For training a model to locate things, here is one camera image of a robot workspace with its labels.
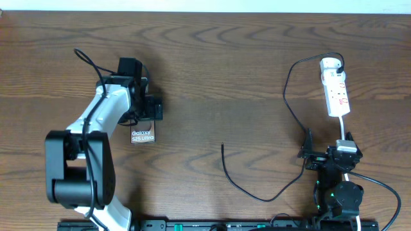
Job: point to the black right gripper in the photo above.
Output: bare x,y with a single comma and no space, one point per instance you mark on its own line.
317,159

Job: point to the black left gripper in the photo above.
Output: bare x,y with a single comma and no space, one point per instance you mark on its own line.
151,112

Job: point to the bronze Galaxy smartphone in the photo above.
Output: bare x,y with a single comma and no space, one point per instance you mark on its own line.
143,132

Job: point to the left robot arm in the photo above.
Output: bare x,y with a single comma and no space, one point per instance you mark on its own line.
80,172

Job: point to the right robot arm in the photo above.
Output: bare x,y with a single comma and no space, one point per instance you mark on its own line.
337,199

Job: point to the white charger plug adapter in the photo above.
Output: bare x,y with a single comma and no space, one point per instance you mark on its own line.
331,63

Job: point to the white power strip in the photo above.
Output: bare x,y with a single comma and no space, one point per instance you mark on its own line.
335,92

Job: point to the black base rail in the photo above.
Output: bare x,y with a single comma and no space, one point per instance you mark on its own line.
161,225

